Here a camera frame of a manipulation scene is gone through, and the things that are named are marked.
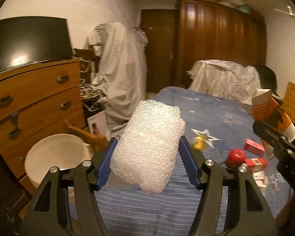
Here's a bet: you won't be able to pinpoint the yellow plastic wrapper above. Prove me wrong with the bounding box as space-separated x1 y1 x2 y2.
192 135 207 152

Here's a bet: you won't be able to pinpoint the red white paper cup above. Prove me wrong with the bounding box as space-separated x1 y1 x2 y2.
252 88 295 145

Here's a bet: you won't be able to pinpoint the white trash bin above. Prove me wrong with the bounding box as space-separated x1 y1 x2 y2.
24 134 94 188

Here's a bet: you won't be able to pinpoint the red white small box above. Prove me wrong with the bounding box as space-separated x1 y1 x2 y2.
243 138 265 157

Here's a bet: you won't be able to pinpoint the red round ball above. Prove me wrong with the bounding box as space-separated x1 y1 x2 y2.
226 149 246 169

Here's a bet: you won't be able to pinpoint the blue grid bed cover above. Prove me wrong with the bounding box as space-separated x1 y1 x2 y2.
68 86 293 236

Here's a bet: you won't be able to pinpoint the black fur hat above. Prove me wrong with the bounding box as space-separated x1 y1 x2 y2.
253 65 278 96

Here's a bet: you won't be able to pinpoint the wooden chair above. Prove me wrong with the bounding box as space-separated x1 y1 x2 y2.
63 120 108 152

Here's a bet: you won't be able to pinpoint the silver crinkled plastic sheet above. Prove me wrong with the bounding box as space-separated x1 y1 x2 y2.
187 60 261 105

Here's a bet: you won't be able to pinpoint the wooden chest of drawers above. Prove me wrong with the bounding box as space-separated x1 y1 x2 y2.
0 59 86 178

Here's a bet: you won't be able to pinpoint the dark wooden wardrobe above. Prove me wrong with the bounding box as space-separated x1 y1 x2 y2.
175 0 267 87

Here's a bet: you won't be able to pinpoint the striped grey white cloth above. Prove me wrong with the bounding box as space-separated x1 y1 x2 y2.
87 22 147 138

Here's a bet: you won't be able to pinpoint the black tv screen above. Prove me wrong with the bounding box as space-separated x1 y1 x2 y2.
0 16 73 72

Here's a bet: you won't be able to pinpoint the dark wooden door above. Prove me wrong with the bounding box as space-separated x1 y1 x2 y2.
140 9 178 93

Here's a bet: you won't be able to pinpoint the tangled white cables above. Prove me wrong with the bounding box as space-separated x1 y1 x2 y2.
77 57 107 112

